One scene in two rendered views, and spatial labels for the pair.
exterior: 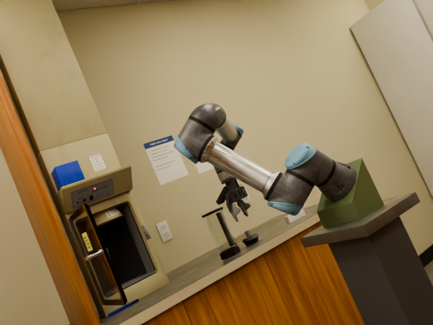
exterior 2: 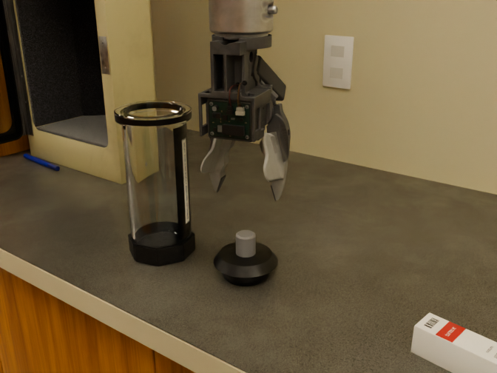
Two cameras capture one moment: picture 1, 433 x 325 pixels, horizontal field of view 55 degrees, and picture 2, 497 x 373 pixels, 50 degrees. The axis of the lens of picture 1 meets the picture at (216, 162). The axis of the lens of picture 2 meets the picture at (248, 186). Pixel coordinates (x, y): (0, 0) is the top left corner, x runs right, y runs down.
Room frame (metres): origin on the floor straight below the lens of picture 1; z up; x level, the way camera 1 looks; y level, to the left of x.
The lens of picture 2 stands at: (1.85, -0.63, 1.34)
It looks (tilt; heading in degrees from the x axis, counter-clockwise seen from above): 22 degrees down; 70
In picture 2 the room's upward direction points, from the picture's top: straight up
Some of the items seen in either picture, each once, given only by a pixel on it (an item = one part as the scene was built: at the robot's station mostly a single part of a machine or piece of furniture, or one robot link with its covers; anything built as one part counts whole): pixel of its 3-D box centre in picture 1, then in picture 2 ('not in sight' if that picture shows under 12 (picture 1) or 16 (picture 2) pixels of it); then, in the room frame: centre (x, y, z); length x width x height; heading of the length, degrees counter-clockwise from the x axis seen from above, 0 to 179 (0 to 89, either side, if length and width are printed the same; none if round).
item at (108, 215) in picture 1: (104, 217); not in sight; (1.97, 0.59, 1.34); 0.18 x 0.18 x 0.05
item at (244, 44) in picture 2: (233, 189); (239, 86); (2.07, -0.02, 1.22); 0.09 x 0.08 x 0.12; 49
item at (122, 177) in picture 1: (98, 188); not in sight; (1.83, 0.52, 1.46); 0.32 x 0.12 x 0.10; 124
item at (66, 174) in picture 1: (67, 176); not in sight; (1.77, 0.61, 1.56); 0.10 x 0.10 x 0.09; 34
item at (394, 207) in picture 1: (358, 220); not in sight; (1.59, -0.40, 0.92); 0.32 x 0.32 x 0.04; 33
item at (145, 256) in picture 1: (110, 249); (105, 46); (1.98, 0.62, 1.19); 0.26 x 0.24 x 0.35; 124
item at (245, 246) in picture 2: (249, 236); (245, 254); (2.08, 0.00, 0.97); 0.09 x 0.09 x 0.07
